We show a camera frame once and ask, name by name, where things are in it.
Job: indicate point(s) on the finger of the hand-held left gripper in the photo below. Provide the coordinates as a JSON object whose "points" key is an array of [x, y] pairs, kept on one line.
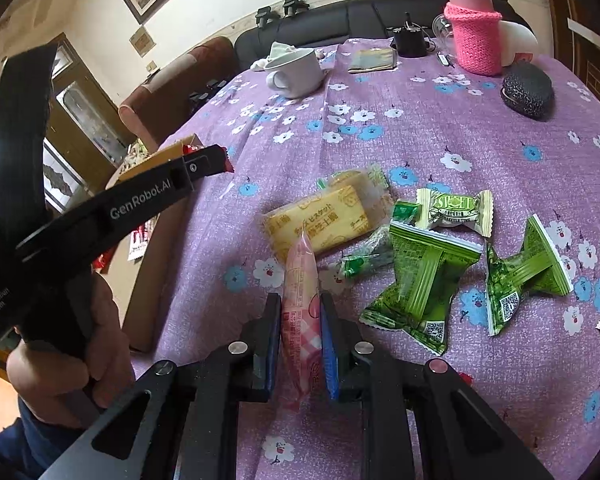
{"points": [[205, 162]]}

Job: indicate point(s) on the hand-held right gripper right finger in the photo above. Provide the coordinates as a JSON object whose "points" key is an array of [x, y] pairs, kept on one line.
{"points": [[330, 355]]}

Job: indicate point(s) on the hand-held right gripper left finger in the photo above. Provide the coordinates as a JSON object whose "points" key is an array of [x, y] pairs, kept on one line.
{"points": [[275, 345]]}

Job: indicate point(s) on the red snack packet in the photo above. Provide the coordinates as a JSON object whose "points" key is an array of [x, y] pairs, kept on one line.
{"points": [[228, 165]]}

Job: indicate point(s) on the pink snack packet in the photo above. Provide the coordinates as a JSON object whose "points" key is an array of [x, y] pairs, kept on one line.
{"points": [[302, 300]]}

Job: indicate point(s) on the brown cardboard box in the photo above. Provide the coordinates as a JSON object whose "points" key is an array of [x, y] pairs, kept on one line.
{"points": [[165, 270]]}

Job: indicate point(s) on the clear green-striped snack packet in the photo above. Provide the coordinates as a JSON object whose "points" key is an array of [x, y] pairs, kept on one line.
{"points": [[372, 247]]}

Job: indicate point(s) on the large green snack packet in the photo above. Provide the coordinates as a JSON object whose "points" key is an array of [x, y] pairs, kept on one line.
{"points": [[420, 280], [525, 275]]}

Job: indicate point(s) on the yellow biscuit packet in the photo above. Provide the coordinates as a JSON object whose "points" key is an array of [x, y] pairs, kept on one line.
{"points": [[325, 220]]}

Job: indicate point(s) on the person's left hand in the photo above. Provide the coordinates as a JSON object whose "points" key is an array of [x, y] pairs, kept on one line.
{"points": [[110, 350]]}

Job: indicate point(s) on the patterned bag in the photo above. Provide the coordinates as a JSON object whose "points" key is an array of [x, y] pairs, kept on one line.
{"points": [[135, 155]]}

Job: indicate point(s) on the black items on armchair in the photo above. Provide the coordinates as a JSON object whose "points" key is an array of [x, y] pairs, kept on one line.
{"points": [[210, 92]]}

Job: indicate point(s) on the brown armchair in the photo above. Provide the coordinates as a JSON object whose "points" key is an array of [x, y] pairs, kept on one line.
{"points": [[180, 90]]}

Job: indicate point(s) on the wooden glass-door cabinet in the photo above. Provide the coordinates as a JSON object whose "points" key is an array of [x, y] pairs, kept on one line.
{"points": [[90, 110]]}

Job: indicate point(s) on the white ceramic mug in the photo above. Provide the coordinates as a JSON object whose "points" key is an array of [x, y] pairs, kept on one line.
{"points": [[300, 72]]}

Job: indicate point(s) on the white crumpled cloth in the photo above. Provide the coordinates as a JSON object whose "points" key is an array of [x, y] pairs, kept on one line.
{"points": [[280, 52]]}

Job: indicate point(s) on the pale yellow snack packet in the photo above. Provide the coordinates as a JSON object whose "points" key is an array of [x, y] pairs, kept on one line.
{"points": [[352, 177]]}

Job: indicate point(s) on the black object on sofa back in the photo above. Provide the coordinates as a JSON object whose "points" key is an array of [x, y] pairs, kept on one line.
{"points": [[268, 17], [295, 6]]}

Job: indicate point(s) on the small bright green packet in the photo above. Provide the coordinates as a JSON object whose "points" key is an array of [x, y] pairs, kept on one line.
{"points": [[405, 212]]}

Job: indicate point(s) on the white and green candy packet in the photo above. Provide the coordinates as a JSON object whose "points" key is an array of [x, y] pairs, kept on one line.
{"points": [[452, 210]]}

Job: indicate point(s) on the black leather sofa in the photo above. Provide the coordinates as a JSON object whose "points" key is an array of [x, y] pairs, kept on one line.
{"points": [[340, 20]]}

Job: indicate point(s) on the small black device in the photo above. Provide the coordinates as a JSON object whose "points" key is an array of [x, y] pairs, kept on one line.
{"points": [[410, 40]]}

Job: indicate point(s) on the glass bowl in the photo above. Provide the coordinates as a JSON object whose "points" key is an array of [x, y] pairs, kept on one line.
{"points": [[441, 27]]}

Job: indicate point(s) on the pink bottle with knit sleeve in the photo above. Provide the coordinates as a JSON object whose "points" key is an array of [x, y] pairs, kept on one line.
{"points": [[475, 35]]}

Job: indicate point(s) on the black speckled glasses case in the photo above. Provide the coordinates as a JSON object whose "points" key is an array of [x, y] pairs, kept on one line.
{"points": [[527, 90]]}

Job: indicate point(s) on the white rounded case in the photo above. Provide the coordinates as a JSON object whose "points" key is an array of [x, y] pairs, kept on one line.
{"points": [[520, 40]]}

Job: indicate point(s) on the white flat board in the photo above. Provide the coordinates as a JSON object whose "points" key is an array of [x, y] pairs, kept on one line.
{"points": [[585, 30]]}

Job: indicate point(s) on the small wall plaque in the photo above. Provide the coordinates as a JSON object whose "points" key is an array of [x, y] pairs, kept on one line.
{"points": [[142, 42]]}

